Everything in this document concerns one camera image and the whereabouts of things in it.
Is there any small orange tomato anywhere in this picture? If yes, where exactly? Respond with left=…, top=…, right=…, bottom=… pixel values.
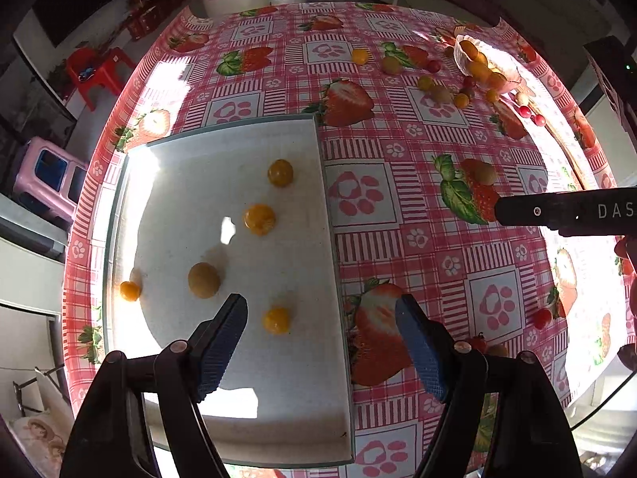
left=119, top=280, right=141, bottom=302

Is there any yellow tomato bottom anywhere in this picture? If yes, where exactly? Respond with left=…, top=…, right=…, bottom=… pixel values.
left=262, top=306, right=291, bottom=335

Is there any yellow tomato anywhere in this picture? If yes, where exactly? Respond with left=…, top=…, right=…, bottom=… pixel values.
left=417, top=76, right=434, bottom=92
left=262, top=306, right=291, bottom=335
left=351, top=49, right=370, bottom=66
left=486, top=88, right=500, bottom=104

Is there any orange-yellow tomato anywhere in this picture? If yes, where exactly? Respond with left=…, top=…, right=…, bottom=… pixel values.
left=243, top=204, right=276, bottom=236

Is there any yellow-orange tomato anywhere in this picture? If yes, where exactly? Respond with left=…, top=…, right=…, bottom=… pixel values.
left=268, top=159, right=294, bottom=188

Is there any red cherry tomato bottom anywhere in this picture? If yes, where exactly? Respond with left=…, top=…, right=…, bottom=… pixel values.
left=531, top=308, right=553, bottom=330

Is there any brown-green round fruit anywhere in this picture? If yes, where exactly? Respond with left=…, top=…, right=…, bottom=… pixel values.
left=473, top=161, right=496, bottom=187

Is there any person right hand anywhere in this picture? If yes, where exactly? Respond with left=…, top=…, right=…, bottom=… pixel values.
left=614, top=235, right=637, bottom=317

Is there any red cherry tomato right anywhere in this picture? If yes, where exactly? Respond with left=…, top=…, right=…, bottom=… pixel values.
left=532, top=114, right=546, bottom=127

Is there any red cherry tomato by stick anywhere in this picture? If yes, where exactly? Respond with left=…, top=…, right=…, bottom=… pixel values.
left=518, top=106, right=531, bottom=119

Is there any tan fruit by stick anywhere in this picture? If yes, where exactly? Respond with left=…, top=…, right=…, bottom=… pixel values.
left=515, top=91, right=529, bottom=106

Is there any yellow tomato below bowl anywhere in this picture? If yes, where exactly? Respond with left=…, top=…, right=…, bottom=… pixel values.
left=486, top=88, right=500, bottom=104

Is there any orange tomato far middle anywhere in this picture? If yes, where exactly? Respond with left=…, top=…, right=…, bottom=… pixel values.
left=453, top=93, right=471, bottom=109

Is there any clear glass fruit bowl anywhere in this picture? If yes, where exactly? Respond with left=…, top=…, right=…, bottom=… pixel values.
left=453, top=35, right=524, bottom=94

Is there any tan round fruit far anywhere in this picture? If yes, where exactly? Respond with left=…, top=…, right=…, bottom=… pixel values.
left=430, top=84, right=453, bottom=105

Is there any pink strawberry patterned tablecloth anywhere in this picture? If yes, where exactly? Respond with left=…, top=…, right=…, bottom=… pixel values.
left=61, top=1, right=634, bottom=478

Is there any orange kumquat in bowl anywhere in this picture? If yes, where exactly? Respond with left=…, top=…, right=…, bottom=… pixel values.
left=459, top=40, right=479, bottom=61

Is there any yellow tomato far middle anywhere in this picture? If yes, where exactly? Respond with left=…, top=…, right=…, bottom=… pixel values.
left=417, top=76, right=434, bottom=92

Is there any dark red tomato far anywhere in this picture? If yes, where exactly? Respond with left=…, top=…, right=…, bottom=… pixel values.
left=424, top=59, right=442, bottom=73

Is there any white rectangular tray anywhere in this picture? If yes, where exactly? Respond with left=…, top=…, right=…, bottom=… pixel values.
left=103, top=114, right=354, bottom=468

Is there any brownish green fruit far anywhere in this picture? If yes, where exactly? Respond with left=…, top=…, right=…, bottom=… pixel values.
left=381, top=56, right=403, bottom=76

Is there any pink plastic stool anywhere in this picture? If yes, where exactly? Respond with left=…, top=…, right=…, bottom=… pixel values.
left=11, top=137, right=88, bottom=230

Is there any yellow tomato far left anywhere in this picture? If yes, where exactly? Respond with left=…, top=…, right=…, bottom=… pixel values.
left=351, top=49, right=370, bottom=66

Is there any red plastic stool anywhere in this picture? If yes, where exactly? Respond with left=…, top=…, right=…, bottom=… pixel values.
left=65, top=47, right=136, bottom=111

